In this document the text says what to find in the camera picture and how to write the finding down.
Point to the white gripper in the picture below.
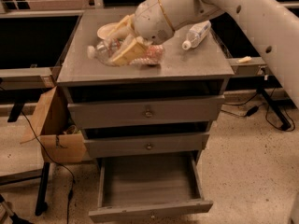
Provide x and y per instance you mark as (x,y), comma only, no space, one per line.
(151,21)

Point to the clear water bottle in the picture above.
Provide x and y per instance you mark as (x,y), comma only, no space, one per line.
(104,50)

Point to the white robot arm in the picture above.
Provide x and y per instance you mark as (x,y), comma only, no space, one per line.
(250,169)

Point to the white labelled water bottle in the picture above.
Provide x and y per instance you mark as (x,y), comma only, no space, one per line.
(196,35)

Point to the grey drawer cabinet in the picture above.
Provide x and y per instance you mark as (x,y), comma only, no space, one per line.
(203,71)

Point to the grey top drawer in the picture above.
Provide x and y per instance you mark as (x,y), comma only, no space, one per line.
(124,113)

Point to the grey middle drawer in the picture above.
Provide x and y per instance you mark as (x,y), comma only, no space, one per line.
(148,144)

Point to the grey open bottom drawer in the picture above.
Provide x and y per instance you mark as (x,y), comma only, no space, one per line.
(148,186)

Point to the white paper bowl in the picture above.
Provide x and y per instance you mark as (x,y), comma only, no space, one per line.
(106,32)

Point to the red apple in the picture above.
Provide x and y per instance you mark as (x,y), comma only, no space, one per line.
(153,55)

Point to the small yellow foam piece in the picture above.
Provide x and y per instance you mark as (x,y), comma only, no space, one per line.
(244,59)

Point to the brown cardboard box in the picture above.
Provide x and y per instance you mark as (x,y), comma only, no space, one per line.
(49,124)

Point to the black table leg right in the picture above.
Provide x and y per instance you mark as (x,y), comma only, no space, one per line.
(285,125)

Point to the black table leg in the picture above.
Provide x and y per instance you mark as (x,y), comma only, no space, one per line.
(285,125)
(41,205)

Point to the black table leg left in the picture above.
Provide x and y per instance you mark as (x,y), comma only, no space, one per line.
(41,205)

